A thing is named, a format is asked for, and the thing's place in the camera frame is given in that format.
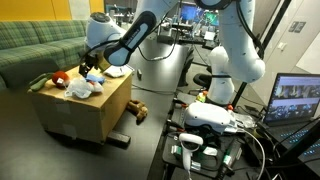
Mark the white VR headset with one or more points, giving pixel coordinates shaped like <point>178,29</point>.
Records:
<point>206,116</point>

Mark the white paper sheet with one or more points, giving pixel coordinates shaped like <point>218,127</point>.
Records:
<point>210,35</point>

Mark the blue computer monitor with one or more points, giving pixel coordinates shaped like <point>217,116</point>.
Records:
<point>190,11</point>

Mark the brown cardboard box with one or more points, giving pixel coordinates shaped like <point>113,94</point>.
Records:
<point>90,110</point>

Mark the black diagonal frame pole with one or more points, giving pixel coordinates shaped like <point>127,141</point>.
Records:
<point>266,40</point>

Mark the small yellow-green bottle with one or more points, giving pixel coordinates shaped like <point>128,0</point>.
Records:
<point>201,97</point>

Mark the dark wall switch panel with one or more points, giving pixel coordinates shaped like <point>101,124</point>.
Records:
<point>297,26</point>

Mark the blue sponge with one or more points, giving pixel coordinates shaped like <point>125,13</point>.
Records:
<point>95,79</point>

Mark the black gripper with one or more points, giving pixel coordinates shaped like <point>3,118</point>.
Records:
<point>91,61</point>

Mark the green plush vegetable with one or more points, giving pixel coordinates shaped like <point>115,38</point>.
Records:
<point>39,82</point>

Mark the white VR controller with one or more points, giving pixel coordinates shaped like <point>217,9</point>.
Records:
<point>187,150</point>

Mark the brown moose plush toy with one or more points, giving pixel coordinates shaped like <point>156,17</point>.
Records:
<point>137,109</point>

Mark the small white paper tag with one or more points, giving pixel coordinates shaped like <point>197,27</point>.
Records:
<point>67,94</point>

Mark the clear plastic bag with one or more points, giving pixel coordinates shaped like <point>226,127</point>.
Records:
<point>245,120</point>

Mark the black laptop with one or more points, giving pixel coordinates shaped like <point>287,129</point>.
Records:
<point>293,100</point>

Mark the small dark green object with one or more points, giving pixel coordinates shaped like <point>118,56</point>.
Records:
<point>139,74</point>

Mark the red round plush toy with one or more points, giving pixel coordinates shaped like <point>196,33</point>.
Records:
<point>60,79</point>

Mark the green plaid sofa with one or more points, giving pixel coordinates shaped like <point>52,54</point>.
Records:
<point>40,43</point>

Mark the black office chair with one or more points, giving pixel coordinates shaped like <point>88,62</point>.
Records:
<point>201,80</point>

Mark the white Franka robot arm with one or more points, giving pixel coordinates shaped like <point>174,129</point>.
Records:
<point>238,50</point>

